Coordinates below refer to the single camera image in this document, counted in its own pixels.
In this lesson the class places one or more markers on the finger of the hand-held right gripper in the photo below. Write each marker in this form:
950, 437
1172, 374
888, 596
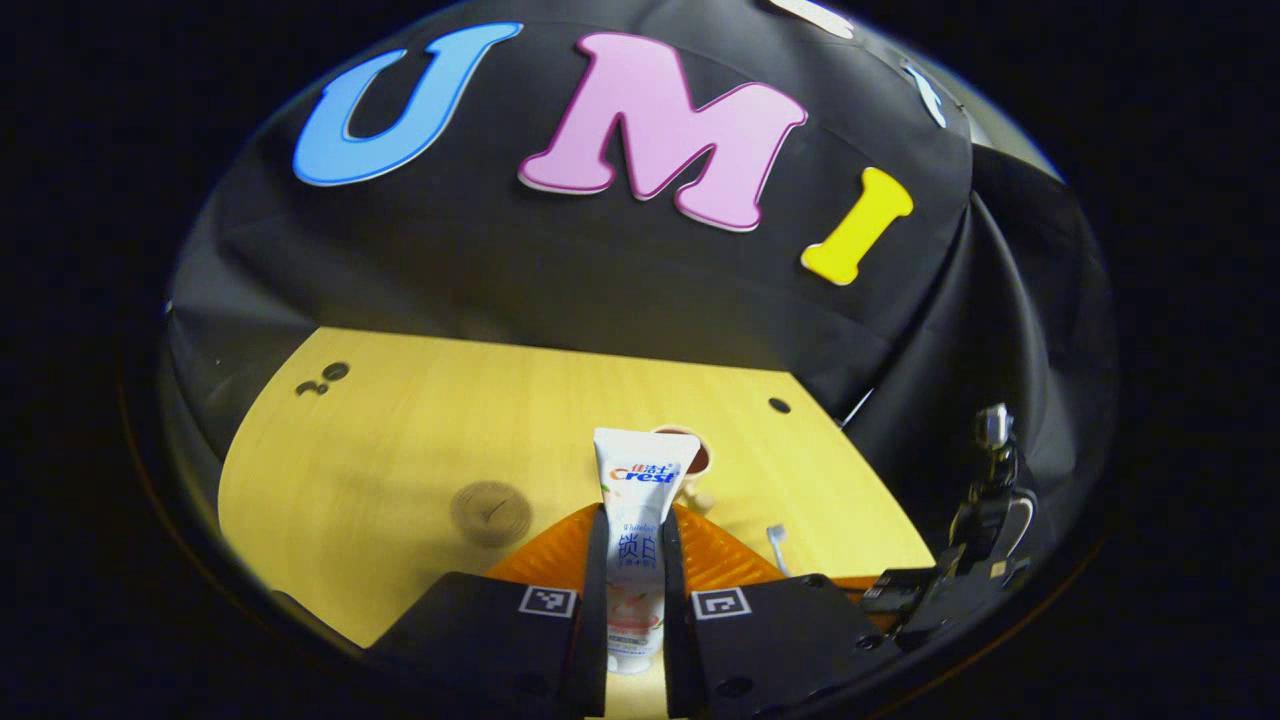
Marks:
900, 590

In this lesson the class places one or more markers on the white toothpaste tube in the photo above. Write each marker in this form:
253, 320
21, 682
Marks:
638, 500

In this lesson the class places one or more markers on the round brown coaster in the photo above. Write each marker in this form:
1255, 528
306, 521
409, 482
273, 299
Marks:
490, 513

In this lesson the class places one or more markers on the black backdrop cloth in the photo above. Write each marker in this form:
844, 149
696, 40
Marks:
500, 250

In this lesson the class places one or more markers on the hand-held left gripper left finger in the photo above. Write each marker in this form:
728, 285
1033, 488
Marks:
595, 600

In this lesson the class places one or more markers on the wooden desktop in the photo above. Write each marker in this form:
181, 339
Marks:
400, 440

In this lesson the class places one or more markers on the beige cup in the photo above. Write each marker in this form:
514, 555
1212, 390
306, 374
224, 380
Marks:
700, 460

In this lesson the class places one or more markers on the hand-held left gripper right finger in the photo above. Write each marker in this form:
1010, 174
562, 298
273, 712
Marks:
675, 620

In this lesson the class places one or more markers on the white toothbrush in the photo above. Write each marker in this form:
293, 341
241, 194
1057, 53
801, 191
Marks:
778, 550

